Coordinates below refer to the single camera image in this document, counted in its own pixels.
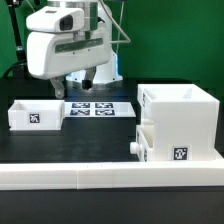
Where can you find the white front drawer tray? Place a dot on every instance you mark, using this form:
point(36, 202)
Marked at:
point(142, 147)

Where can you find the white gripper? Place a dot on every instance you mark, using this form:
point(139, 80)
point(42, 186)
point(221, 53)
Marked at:
point(53, 55)

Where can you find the white fiducial marker sheet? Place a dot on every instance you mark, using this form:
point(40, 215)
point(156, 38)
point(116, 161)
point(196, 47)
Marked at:
point(99, 109)

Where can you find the white drawer cabinet box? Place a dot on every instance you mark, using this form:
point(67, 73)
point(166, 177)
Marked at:
point(184, 120)

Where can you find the white L-shaped fence wall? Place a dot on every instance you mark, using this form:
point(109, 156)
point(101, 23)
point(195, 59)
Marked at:
point(111, 175)

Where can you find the white drawer tray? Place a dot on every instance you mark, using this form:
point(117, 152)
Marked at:
point(142, 147)
point(36, 115)

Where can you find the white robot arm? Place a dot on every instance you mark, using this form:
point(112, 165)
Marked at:
point(81, 17)

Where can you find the black camera stand pole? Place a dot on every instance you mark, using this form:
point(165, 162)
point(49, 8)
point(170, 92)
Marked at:
point(19, 68)

